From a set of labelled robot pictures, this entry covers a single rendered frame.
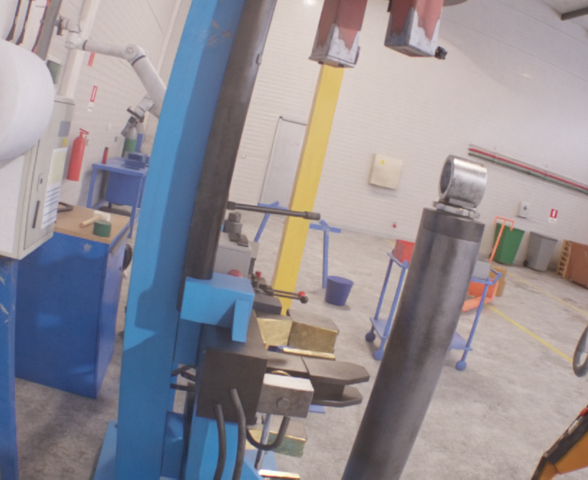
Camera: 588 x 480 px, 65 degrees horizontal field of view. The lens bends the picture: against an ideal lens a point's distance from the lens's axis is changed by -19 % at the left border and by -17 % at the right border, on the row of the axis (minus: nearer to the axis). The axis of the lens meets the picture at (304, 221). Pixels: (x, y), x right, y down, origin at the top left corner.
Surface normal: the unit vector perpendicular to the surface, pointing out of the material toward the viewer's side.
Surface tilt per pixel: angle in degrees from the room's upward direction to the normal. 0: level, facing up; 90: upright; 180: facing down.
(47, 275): 90
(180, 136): 90
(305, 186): 90
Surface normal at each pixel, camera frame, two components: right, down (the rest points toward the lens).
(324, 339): -0.09, 0.11
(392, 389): -0.58, -0.03
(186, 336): 0.17, 0.16
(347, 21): 0.49, 0.22
